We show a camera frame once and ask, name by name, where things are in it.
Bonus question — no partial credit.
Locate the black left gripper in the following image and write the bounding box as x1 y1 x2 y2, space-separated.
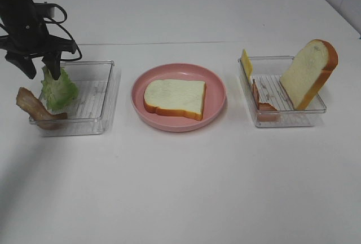
1 1 77 80

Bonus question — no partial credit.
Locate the green lettuce leaf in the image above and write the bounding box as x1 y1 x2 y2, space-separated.
41 66 78 111

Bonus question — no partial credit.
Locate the bacon strip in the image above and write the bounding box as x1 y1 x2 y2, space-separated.
252 79 279 122
16 87 68 130

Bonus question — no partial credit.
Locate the bread slice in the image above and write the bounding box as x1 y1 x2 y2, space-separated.
280 39 338 110
143 79 206 121

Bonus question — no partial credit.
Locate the yellow cheese slice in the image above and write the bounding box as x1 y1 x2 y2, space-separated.
241 49 253 83

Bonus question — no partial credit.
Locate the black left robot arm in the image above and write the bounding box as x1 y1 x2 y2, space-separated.
1 0 79 80

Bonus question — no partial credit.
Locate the left clear plastic container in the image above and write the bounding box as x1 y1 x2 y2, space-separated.
29 61 121 137

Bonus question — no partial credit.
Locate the clear plastic container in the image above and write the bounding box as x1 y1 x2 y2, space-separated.
29 61 121 137
238 56 327 128

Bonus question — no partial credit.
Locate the pink round plate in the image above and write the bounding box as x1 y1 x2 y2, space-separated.
131 63 226 132

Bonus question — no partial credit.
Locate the right clear plastic container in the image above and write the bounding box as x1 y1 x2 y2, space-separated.
238 56 327 128

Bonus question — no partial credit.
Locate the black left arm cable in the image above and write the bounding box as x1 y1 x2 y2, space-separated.
42 3 83 63

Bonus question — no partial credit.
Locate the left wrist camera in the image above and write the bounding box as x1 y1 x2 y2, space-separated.
34 2 55 19

